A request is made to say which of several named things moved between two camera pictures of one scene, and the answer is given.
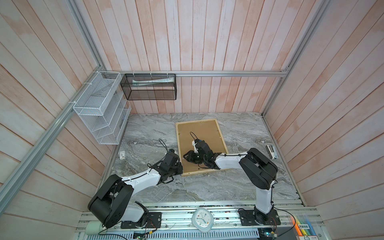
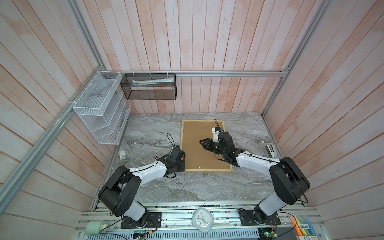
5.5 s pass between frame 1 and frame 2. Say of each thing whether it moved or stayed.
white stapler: stayed
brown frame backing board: stayed
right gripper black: moved
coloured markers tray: stayed
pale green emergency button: stayed
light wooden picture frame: moved
